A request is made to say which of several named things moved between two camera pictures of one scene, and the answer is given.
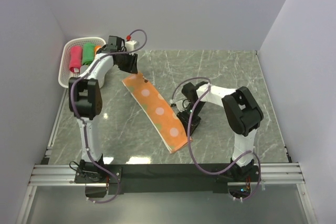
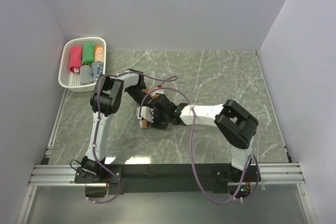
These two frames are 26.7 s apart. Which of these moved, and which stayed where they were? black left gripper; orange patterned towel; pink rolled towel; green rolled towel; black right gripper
Moved: black left gripper; black right gripper; orange patterned towel
Stayed: pink rolled towel; green rolled towel
